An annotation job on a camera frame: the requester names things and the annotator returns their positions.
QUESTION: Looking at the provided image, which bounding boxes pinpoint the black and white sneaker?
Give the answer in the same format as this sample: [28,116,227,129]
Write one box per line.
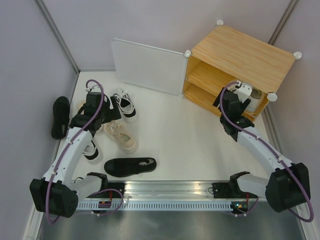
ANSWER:
[113,88,137,123]

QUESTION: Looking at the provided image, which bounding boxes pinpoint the beige lace sneaker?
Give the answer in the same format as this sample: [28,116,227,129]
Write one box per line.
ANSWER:
[103,120,139,154]

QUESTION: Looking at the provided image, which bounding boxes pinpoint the white leather sneaker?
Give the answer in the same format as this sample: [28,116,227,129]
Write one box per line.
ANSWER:
[245,88,265,113]
[226,80,242,93]

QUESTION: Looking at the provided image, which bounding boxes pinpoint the white translucent cabinet door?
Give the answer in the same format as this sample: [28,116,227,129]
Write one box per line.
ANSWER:
[111,38,192,96]

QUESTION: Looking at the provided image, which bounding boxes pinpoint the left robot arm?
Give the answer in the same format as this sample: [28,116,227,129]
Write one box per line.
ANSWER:
[29,92,121,218]

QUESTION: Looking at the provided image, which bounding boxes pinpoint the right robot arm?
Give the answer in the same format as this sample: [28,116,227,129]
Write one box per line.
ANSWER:
[213,89,312,213]

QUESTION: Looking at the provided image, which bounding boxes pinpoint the wooden shoe cabinet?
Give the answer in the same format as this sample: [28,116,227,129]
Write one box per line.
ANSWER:
[182,19,302,121]

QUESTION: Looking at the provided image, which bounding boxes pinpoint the black canvas sneaker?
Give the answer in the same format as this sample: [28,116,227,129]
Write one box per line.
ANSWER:
[51,96,70,140]
[103,157,157,178]

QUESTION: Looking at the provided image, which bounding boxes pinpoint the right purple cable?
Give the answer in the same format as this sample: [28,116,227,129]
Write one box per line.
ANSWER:
[219,81,315,223]

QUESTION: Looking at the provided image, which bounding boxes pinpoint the purple cable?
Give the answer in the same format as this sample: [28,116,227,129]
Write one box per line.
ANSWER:
[219,81,315,223]
[46,79,126,226]

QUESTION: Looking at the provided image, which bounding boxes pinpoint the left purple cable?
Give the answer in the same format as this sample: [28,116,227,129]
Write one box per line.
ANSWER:
[46,79,126,226]

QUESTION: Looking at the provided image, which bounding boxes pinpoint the aluminium rail with cable duct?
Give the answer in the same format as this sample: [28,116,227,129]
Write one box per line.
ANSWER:
[34,179,308,213]

